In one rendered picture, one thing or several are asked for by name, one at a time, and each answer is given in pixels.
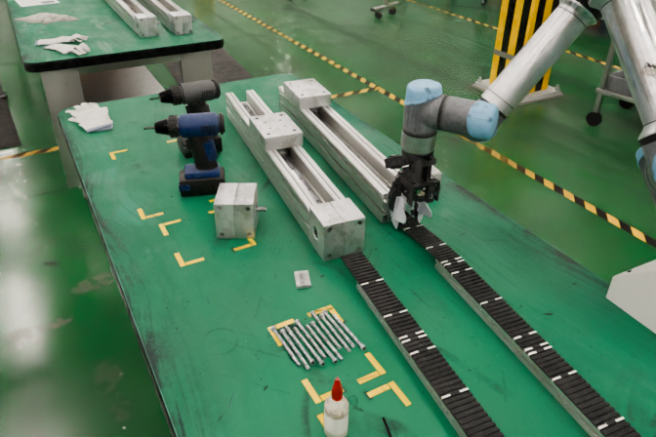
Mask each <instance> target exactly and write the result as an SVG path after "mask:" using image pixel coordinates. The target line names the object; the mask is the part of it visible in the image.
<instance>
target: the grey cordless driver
mask: <svg viewBox="0 0 656 437"><path fill-rule="evenodd" d="M220 95H221V89H220V85H219V82H218V81H216V79H212V81H211V79H208V80H201V81H195V82H188V83H182V84H180V85H179V86H178V85H173V86H170V87H169V89H167V90H164V91H162V92H160V93H158V97H156V98H150V99H149V100H154V99H159V101H160V102H162V103H171V104H172V105H180V104H186V106H185V110H186V113H187V114H188V113H204V112H211V110H210V106H209V103H208V102H205V101H207V100H213V99H218V98H219V96H220ZM210 137H211V138H213V140H214V144H215V146H216V150H217V152H221V151H223V144H222V138H221V137H220V135H219V134H218V135H217V136H210ZM185 139H187V138H183V137H182V136H180V137H179V138H177V143H178V146H179V150H180V151H181V153H182V154H183V156H184V158H192V153H191V149H187V146H186V142H185Z"/></svg>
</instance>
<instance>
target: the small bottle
mask: <svg viewBox="0 0 656 437"><path fill-rule="evenodd" d="M348 425H349V402H348V400H347V399H346V398H345V396H344V395H343V388H342V385H341V382H340V379H339V378H338V377H336V378H335V381H334V384H333V386H332V389H331V395H330V396H329V397H328V398H327V399H326V400H325V403H324V433H325V436H326V437H346V436H347V434H348Z"/></svg>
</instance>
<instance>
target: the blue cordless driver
mask: <svg viewBox="0 0 656 437"><path fill-rule="evenodd" d="M143 129H144V130H152V129H155V133H156V134H160V135H166V136H170V137H171V139H172V138H179V137H180V136H182V137H183V138H187V139H185V142H186V146H187V149H191V153H192V157H193V160H194V164H186V165H184V170H180V174H179V191H180V192H181V196H182V197H191V196H202V195H214V194H217V192H218V188H219V185H220V183H226V179H225V169H224V167H220V163H219V162H217V158H218V154H217V150H216V146H215V144H214V140H213V138H211V137H210V136H217V135H218V133H221V135H223V134H224V133H225V132H226V130H225V119H224V115H223V114H222V113H221V112H219V114H216V112H204V113H188V114H180V117H179V116H178V115H169V117H168V118H166V119H163V120H160V121H157V122H155V123H154V127H143Z"/></svg>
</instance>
